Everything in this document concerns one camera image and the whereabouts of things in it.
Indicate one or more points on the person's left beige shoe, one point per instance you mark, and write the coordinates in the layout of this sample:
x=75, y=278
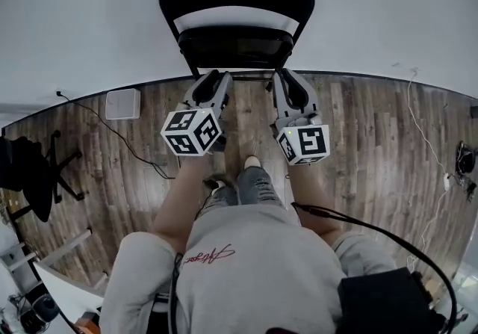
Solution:
x=218, y=187

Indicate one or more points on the person's beige shoe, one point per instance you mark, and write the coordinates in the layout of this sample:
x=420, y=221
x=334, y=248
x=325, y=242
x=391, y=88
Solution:
x=252, y=162
x=218, y=187

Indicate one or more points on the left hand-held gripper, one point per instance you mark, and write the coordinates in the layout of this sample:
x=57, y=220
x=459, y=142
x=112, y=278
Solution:
x=186, y=138

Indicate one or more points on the black office chair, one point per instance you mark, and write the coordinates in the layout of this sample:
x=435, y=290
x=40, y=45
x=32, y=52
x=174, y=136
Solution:
x=33, y=183

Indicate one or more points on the brown cardboard box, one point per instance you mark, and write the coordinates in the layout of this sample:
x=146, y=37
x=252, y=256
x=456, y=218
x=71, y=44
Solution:
x=9, y=207

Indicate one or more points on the grey ripped jeans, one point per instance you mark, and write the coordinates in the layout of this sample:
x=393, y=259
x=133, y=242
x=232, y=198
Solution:
x=255, y=188

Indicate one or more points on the white table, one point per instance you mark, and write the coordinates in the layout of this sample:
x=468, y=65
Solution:
x=71, y=291

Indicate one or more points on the white power adapter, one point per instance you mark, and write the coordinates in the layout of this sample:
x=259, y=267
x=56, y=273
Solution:
x=446, y=181

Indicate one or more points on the person's left forearm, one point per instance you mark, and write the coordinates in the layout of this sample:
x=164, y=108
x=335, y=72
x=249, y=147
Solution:
x=179, y=198

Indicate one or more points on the black pouch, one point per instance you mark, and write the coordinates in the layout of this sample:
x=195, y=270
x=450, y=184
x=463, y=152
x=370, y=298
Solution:
x=388, y=302

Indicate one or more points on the flat white box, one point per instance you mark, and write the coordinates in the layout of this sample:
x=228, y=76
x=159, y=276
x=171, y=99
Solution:
x=123, y=104

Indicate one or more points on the grey sweatshirt with red print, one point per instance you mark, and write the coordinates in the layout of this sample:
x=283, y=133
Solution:
x=254, y=276

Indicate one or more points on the round black speaker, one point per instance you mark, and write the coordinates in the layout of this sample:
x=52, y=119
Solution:
x=45, y=308

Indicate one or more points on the person's right beige shoe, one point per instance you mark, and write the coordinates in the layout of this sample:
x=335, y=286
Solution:
x=252, y=162

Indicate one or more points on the person's right forearm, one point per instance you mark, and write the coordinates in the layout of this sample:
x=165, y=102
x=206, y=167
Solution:
x=310, y=194

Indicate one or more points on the black folding chair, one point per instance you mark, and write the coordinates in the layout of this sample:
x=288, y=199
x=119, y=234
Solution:
x=235, y=46

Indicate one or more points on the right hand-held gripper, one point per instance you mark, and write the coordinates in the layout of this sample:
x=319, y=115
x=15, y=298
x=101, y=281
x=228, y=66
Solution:
x=310, y=142

